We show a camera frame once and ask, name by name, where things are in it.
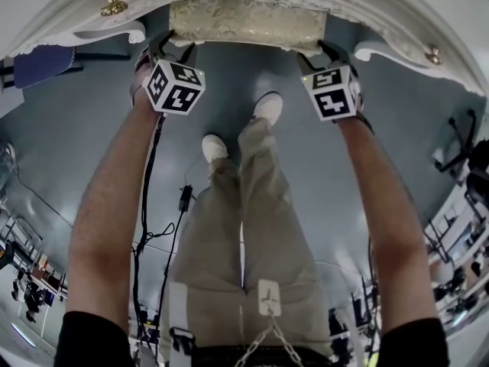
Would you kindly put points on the person's beige trousers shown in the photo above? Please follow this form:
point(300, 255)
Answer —
point(244, 220)

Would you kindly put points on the person's right forearm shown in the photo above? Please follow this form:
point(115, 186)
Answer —
point(389, 220)

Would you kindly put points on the metal frame desk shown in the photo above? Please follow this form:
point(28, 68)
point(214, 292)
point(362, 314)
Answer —
point(21, 235)

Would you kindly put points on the gold drawer knob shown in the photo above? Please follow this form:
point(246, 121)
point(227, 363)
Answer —
point(433, 54)
point(113, 4)

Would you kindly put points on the black office chair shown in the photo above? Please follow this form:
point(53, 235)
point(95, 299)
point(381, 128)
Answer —
point(460, 143)

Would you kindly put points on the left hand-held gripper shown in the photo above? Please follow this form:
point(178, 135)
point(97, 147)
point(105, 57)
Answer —
point(173, 90)

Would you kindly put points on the blue cloth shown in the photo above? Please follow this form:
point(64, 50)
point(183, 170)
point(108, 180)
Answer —
point(44, 65)

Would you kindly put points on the gold patterned cushioned stool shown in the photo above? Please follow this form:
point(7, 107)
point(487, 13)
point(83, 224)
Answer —
point(244, 23)

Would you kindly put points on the person's left forearm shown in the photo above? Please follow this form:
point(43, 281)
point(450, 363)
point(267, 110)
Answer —
point(111, 212)

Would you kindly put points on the white ornate table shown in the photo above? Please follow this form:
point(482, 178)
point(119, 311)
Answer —
point(57, 6)

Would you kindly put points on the person's left hand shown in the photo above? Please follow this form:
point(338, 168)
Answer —
point(138, 78)

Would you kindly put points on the white shoe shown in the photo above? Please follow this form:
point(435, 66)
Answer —
point(269, 107)
point(214, 147)

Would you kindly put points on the white hanging tag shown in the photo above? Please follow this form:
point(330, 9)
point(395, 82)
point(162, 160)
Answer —
point(269, 296)

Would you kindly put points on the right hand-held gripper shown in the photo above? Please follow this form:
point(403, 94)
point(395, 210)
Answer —
point(332, 92)

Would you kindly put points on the black power adapter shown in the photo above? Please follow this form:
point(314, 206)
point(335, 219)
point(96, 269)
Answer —
point(186, 199)

